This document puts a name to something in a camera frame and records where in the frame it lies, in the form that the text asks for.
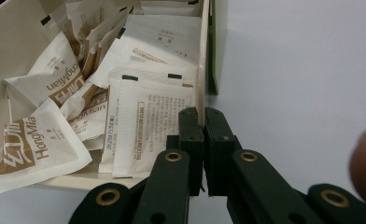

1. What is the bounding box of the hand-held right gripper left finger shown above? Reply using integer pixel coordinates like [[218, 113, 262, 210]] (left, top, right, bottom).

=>
[[166, 106, 205, 197]]

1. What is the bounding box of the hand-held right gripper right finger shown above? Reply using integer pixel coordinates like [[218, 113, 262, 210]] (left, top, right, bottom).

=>
[[204, 106, 243, 198]]

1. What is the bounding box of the pile of white brown packets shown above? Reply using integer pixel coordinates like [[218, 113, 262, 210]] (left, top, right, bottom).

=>
[[0, 0, 204, 199]]

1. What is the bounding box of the white cardboard box green outside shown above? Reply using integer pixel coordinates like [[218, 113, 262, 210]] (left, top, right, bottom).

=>
[[0, 0, 220, 191]]

